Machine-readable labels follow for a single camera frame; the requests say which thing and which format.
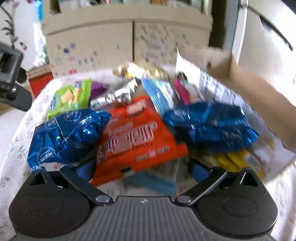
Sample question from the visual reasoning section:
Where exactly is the blue foil snack packet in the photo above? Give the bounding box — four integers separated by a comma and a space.
163, 102, 259, 154
27, 109, 112, 171

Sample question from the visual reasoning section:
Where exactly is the cream croissant packet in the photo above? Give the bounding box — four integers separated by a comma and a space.
112, 61, 167, 79

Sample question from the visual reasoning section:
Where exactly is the pale blue flat packet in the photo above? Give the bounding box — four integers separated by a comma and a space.
124, 168, 177, 197

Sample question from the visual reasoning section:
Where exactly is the orange-red snack packet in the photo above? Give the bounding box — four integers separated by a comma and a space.
89, 96, 189, 187

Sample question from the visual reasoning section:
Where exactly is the light blue snack packet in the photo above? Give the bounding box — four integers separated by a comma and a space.
141, 77, 176, 116

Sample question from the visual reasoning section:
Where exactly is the purple snack packet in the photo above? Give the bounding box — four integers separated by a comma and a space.
90, 81, 109, 100

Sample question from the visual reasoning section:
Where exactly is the blue plastic bag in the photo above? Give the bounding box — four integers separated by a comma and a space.
37, 0, 45, 21

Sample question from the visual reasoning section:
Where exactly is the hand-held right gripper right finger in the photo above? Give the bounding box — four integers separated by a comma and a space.
174, 158, 260, 207

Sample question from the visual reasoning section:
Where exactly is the cream cabinet with stickers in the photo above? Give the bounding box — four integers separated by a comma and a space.
43, 0, 213, 80

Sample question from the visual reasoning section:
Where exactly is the red cardboard box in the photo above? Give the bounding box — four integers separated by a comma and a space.
26, 65, 55, 99

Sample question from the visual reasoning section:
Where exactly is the clear plastic bag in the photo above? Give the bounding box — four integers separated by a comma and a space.
32, 22, 48, 67

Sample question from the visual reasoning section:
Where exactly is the silver refrigerator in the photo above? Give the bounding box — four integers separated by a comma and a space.
231, 0, 296, 79

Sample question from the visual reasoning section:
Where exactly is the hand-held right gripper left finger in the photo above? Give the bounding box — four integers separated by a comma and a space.
30, 160, 114, 207

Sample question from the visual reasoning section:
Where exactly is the silver foil snack packet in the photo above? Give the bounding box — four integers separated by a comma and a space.
89, 77, 142, 110

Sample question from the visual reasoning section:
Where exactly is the black flower wall sticker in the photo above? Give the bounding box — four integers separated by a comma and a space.
0, 0, 28, 51

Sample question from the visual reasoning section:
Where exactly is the yellow waffle snack packet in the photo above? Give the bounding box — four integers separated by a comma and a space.
199, 148, 266, 181

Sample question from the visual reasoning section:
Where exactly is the pink snack packet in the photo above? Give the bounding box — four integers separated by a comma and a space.
173, 72, 204, 106

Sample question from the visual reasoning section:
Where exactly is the green snack packet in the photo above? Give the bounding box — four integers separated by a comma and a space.
47, 79, 93, 120

